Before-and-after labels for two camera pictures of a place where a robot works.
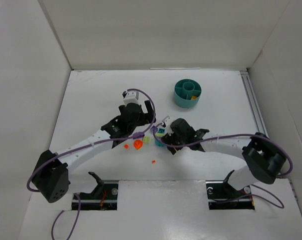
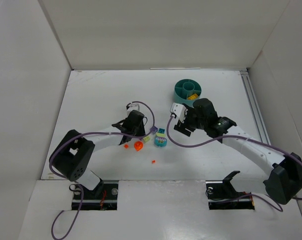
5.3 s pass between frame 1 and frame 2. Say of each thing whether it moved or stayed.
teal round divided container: stayed
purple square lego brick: stayed
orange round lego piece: stayed
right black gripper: moved
